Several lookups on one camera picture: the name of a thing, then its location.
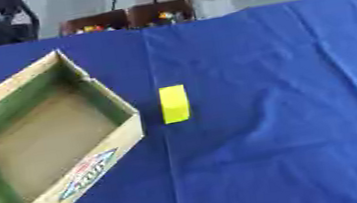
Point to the brown box with toys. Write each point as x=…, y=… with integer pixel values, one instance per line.
x=160, y=12
x=95, y=22

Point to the tan cardboard box green inside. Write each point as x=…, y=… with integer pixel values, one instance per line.
x=46, y=140

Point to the yellow rectangular block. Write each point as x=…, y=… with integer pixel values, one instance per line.
x=174, y=104

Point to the black chair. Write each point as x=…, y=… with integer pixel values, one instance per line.
x=22, y=15

